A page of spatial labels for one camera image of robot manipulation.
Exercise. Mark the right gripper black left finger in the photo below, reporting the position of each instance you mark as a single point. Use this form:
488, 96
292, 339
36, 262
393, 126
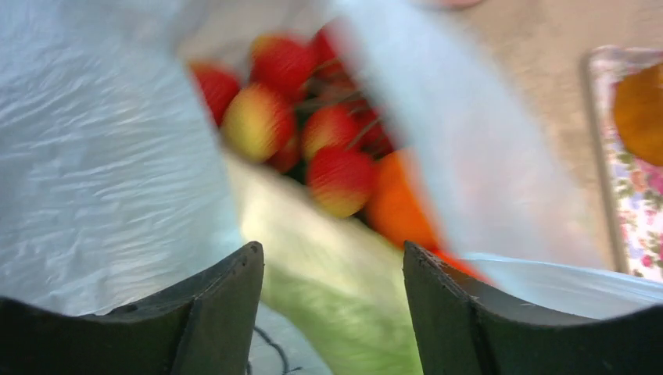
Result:
201, 325

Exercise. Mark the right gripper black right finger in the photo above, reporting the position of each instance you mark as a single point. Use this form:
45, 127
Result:
464, 326

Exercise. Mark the napa cabbage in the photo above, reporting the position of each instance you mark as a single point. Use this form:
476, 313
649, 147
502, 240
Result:
333, 298

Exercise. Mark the blue printed plastic bag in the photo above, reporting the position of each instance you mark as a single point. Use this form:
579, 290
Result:
114, 187

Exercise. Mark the red cherry bunch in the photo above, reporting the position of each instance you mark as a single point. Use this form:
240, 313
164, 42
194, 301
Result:
301, 114

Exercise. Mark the orange fruit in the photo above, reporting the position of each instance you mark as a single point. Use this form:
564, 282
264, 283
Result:
394, 211

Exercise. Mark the floral tray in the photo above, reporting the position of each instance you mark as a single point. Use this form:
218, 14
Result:
632, 189

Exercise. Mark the orange bundt cake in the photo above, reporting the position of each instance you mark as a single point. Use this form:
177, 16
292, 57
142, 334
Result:
637, 113

